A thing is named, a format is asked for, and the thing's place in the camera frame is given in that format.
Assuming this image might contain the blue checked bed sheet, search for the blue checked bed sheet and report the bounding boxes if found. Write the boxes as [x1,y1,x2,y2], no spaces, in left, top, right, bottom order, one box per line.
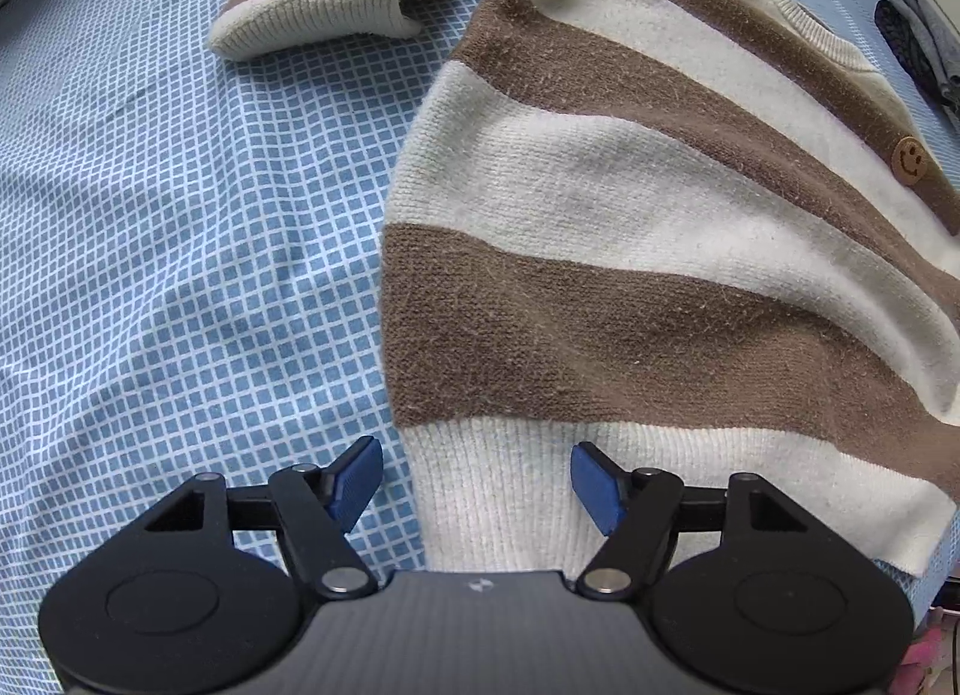
[0,0,960,695]

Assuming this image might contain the brown white striped sweater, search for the brown white striped sweater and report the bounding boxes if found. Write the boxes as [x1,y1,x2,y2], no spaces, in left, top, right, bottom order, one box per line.
[210,0,960,580]

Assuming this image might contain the grey dark folded clothes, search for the grey dark folded clothes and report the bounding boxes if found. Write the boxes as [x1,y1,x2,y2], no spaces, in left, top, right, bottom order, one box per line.
[874,0,960,113]

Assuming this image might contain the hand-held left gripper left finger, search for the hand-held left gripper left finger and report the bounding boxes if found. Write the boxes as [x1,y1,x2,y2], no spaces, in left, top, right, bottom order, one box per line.
[131,436,383,600]

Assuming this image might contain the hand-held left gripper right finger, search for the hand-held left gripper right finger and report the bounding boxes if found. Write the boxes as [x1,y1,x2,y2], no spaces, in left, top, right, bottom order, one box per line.
[570,442,830,600]

